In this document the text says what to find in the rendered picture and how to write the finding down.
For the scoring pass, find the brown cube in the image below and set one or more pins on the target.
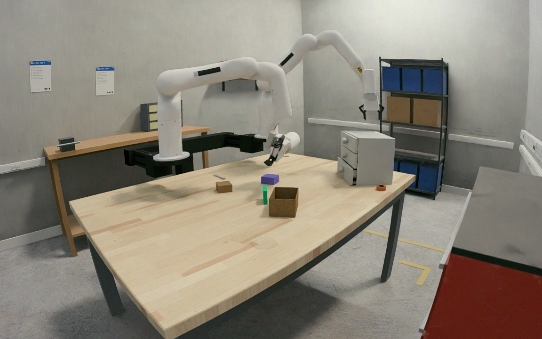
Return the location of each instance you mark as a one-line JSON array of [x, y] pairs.
[[224, 187]]

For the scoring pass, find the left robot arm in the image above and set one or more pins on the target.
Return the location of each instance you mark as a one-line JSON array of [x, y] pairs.
[[297, 53]]

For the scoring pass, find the green rectangular block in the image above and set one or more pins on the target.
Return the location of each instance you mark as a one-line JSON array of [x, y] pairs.
[[265, 199]]

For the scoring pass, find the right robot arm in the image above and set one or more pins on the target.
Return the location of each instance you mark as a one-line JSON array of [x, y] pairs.
[[170, 84]]

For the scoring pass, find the purple block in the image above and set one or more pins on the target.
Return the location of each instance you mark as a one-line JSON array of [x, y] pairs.
[[270, 179]]

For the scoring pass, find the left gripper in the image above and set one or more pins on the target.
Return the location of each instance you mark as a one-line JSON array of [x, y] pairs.
[[371, 105]]

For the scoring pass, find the brown open-top box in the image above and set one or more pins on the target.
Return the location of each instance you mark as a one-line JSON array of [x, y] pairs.
[[283, 202]]

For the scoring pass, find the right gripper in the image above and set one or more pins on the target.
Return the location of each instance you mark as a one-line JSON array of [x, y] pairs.
[[280, 147]]

